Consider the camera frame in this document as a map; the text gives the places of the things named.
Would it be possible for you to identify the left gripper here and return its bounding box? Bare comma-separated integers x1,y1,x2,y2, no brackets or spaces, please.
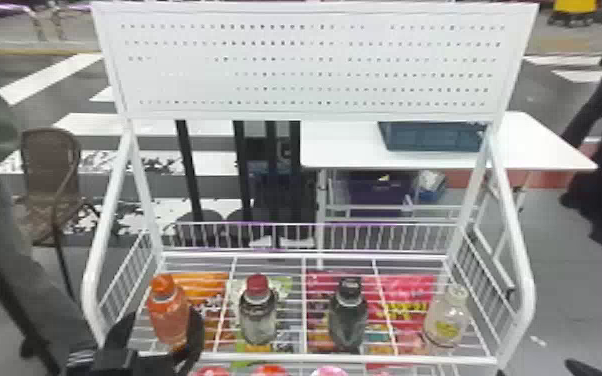
90,306,207,376

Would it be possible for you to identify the orange bottle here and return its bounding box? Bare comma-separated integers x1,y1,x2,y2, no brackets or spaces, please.
146,273,191,351

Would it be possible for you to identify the orange snack packet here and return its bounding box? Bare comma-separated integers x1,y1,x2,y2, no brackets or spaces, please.
171,271,231,353

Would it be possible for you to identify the grey bottle with red cap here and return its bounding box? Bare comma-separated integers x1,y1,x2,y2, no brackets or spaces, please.
237,273,279,347

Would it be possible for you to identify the red snack packet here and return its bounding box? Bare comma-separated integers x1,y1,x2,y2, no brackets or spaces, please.
376,273,438,356
305,269,379,355

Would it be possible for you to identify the black bottle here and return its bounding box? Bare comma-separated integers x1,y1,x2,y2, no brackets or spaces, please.
327,275,370,353

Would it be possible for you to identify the brown chair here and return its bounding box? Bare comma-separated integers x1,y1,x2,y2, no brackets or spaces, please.
14,126,104,302

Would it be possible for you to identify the purple crate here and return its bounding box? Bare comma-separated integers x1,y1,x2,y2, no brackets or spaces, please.
346,171,414,218

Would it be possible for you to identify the clear bottle with yellow label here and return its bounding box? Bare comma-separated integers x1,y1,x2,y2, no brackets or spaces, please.
422,282,472,355

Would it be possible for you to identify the blue tray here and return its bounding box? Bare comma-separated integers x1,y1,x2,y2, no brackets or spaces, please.
377,121,489,154

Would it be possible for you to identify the white side table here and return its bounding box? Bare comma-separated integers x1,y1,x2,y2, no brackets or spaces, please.
299,110,599,264

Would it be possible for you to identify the white wire rack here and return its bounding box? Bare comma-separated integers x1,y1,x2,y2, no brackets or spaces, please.
80,0,540,376

